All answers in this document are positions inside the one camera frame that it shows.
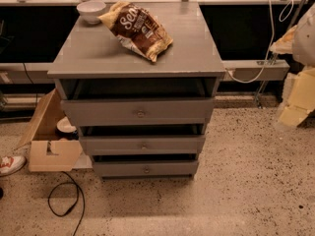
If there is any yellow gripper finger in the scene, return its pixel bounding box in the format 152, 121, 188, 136
279, 67, 315, 127

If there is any metal tripod pole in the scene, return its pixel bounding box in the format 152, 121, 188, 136
254, 0, 315, 109

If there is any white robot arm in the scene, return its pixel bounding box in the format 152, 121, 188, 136
270, 5, 315, 127

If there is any open cardboard box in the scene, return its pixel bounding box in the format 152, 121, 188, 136
17, 89, 82, 172

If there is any red white sneaker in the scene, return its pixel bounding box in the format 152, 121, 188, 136
0, 155, 27, 177

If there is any white ceramic bowl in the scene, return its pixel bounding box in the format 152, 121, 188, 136
77, 0, 106, 25

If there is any grey drawer cabinet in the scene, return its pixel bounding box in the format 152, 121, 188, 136
47, 1, 226, 180

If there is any white hanging cable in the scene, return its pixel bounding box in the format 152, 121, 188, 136
225, 0, 295, 85

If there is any brown snack bag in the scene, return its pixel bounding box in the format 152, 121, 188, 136
98, 1, 173, 62

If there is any white plate in box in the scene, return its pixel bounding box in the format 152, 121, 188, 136
56, 117, 76, 134

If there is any black floor cable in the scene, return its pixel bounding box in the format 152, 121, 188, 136
47, 171, 86, 236

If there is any grey top drawer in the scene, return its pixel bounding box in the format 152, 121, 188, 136
61, 98, 214, 127

